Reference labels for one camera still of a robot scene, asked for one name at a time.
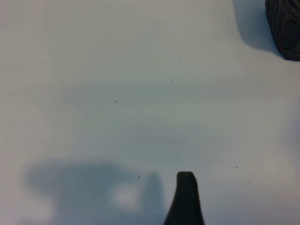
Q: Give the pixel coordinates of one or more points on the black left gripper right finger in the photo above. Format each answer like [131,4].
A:
[193,206]

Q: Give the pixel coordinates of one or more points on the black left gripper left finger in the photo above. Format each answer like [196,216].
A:
[178,206]

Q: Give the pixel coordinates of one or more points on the dark brown wicker basket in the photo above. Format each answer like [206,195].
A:
[286,28]

